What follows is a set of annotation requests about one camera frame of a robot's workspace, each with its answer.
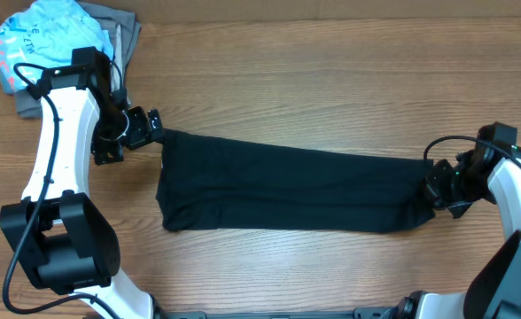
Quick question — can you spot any black t-shirt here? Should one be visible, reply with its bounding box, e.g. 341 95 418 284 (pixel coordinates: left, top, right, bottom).
156 129 435 233

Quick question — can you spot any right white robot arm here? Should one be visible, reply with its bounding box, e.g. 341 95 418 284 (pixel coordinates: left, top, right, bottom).
383 122 521 319

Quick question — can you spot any folded grey garment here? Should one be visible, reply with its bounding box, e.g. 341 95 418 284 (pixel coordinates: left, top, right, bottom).
14 2 141 119

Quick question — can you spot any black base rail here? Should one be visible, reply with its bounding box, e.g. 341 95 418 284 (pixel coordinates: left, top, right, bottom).
158 307 396 319

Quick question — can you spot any light blue printed t-shirt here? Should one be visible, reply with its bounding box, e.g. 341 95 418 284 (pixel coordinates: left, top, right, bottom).
0 0 114 94

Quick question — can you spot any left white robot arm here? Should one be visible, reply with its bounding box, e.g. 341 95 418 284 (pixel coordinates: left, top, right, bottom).
0 47 165 318

